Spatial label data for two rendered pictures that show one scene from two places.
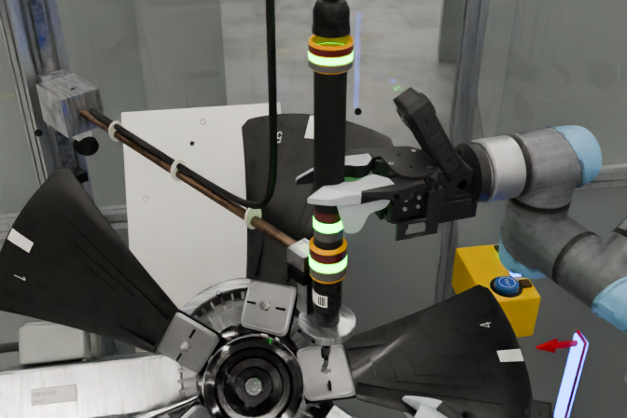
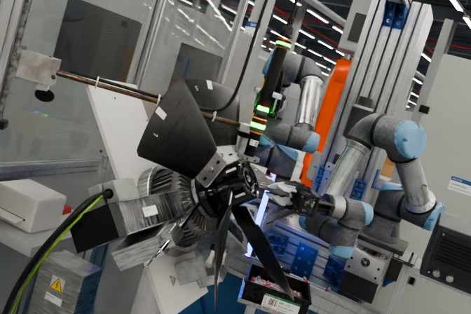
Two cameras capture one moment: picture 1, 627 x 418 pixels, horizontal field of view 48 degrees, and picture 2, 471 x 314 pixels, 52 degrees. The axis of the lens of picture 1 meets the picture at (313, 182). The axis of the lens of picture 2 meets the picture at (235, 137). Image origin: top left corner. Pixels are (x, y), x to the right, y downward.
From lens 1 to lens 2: 1.32 m
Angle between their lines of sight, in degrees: 62
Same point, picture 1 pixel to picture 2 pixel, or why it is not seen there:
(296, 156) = (208, 95)
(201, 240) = (132, 148)
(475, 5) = (144, 64)
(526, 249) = (276, 133)
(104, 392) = (165, 208)
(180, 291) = (134, 174)
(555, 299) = not seen: hidden behind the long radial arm
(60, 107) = (53, 65)
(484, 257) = not seen: hidden behind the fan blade
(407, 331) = not seen: hidden behind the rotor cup
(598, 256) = (301, 130)
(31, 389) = (142, 207)
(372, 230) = (81, 187)
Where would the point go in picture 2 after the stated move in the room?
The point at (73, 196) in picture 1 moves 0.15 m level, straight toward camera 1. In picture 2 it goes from (186, 91) to (243, 109)
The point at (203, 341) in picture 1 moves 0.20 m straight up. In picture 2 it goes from (219, 166) to (241, 94)
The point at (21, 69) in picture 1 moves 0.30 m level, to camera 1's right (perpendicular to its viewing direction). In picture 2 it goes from (10, 38) to (98, 62)
